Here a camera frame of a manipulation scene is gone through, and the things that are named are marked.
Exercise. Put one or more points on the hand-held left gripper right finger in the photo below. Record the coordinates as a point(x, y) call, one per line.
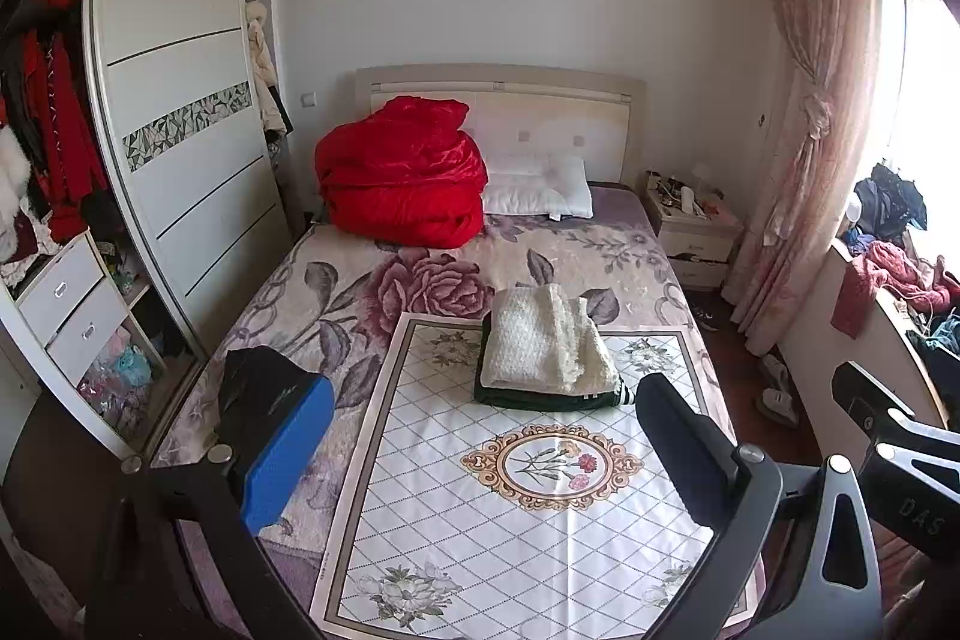
point(679, 452)

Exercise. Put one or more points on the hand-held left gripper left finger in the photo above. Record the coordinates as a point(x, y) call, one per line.
point(289, 452)

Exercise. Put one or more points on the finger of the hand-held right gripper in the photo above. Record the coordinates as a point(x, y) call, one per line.
point(922, 512)

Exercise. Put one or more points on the white tweed knit garment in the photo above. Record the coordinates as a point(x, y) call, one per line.
point(525, 340)

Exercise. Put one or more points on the pile of colourful small clothes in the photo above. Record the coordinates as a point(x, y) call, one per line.
point(124, 370)

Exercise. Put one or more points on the pink red knit clothes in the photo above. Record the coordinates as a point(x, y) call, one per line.
point(885, 265)

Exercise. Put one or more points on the dark clothes pile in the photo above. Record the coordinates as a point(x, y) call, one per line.
point(889, 197)

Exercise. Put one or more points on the white slippers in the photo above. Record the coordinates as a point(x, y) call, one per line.
point(778, 400)

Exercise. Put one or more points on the black shoe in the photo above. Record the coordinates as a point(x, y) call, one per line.
point(703, 316)

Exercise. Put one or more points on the green striped garment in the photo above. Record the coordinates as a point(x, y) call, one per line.
point(540, 401)

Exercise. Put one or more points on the white window ledge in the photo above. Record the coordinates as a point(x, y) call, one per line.
point(847, 355)

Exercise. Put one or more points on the bed with floral sheet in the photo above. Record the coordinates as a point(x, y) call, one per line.
point(337, 280)

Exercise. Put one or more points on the white diamond-patterned mat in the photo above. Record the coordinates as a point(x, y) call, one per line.
point(465, 535)

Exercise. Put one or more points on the white nightstand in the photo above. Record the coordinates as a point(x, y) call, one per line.
point(694, 242)

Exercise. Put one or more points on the cluster of small bottles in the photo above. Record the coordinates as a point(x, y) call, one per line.
point(679, 190)

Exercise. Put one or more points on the white wardrobe drawer unit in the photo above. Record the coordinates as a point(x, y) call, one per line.
point(67, 295)

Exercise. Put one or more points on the red quilt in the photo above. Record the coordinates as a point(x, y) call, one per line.
point(397, 175)

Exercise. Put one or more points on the white pillow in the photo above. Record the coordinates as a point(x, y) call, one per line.
point(525, 190)

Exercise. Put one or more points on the white sliding wardrobe door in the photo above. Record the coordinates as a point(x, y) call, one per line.
point(180, 85)

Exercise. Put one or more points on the white fur garment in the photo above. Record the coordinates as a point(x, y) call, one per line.
point(11, 175)

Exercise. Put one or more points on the cream hanging garment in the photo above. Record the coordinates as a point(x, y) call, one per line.
point(262, 55)

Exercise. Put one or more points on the red hanging coat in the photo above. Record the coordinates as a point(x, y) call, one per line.
point(60, 115)

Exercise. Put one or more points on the pink floral curtain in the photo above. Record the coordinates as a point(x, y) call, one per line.
point(810, 48)

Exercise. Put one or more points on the window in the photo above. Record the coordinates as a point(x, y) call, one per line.
point(922, 85)

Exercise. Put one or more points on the white wall switch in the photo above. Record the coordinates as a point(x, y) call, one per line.
point(307, 100)

